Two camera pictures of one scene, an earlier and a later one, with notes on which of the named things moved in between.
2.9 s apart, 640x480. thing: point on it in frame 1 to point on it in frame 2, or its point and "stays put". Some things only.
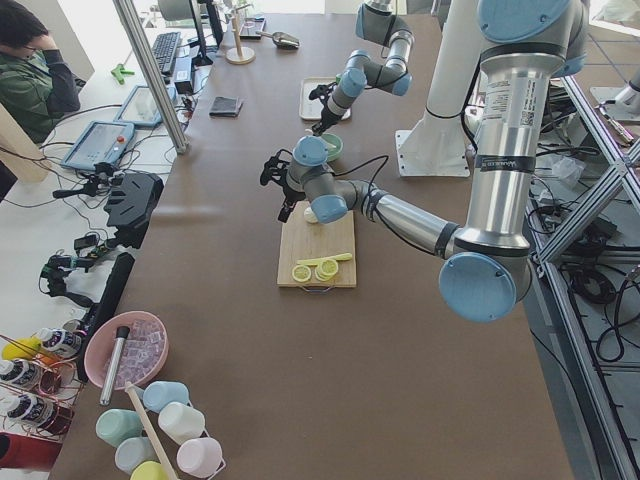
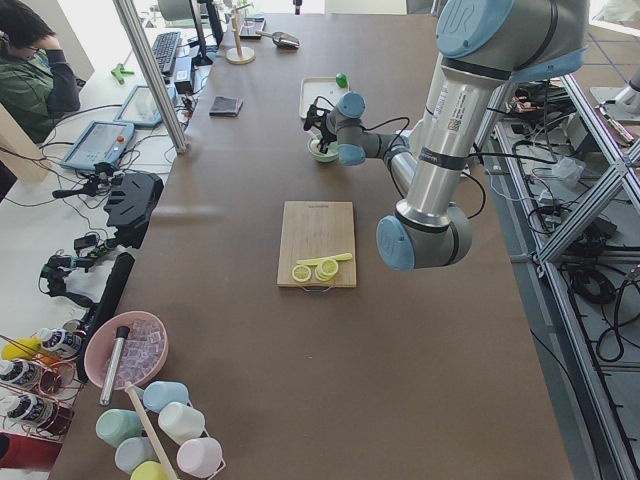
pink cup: (200, 457) stays put
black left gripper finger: (291, 197) to (323, 147)
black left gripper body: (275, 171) to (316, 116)
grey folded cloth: (225, 107) stays put
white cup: (181, 422) stays put
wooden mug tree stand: (239, 55) stays put
